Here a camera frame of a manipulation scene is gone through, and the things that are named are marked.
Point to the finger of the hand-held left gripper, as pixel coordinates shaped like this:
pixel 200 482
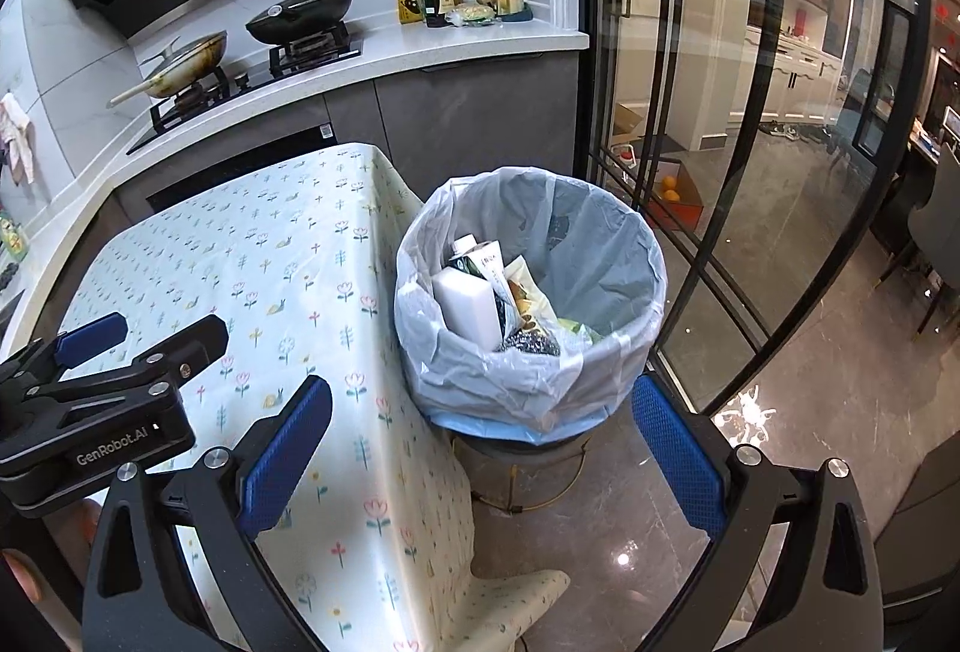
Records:
pixel 187 344
pixel 90 333

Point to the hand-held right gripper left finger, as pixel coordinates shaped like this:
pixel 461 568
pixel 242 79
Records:
pixel 289 449

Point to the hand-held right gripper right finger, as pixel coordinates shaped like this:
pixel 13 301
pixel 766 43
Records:
pixel 675 449

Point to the yellow green snack packet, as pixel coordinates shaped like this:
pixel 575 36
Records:
pixel 529 299

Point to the white rectangular packet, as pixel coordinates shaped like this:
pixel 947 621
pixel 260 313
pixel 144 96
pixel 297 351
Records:
pixel 465 307

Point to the trash bin with clear liner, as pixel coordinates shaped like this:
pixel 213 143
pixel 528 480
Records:
pixel 600 232

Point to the green white carton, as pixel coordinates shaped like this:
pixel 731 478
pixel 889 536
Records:
pixel 480 258

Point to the person's left hand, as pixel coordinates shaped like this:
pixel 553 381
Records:
pixel 64 547

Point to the dark scrubbing pad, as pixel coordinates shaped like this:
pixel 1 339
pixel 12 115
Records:
pixel 6 277

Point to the green dish soap bottle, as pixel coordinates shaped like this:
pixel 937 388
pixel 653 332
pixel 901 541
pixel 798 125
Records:
pixel 11 239

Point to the floral tablecloth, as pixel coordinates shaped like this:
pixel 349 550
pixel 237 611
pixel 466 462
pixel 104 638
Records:
pixel 300 292

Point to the black built-in appliance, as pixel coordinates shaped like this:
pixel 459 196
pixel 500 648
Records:
pixel 225 172

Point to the hanging pink dishcloth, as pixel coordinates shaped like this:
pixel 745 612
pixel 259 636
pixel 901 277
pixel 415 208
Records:
pixel 19 142

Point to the red fruit box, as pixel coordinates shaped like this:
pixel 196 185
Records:
pixel 675 206

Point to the black gas stove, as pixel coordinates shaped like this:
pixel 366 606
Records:
pixel 247 82

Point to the beige frying pan with lid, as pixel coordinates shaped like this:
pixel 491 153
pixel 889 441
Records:
pixel 191 63

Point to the glass sliding door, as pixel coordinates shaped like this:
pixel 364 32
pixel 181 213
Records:
pixel 750 172

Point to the cardboard box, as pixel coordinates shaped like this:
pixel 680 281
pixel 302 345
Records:
pixel 630 123

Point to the black wok with lid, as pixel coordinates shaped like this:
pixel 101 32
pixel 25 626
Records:
pixel 300 15

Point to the grey dining chair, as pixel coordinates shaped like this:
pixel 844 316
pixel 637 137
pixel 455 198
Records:
pixel 937 209

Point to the white sideboard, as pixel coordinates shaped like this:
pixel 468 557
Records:
pixel 772 97

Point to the small clear food bag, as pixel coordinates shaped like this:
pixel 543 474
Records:
pixel 472 15

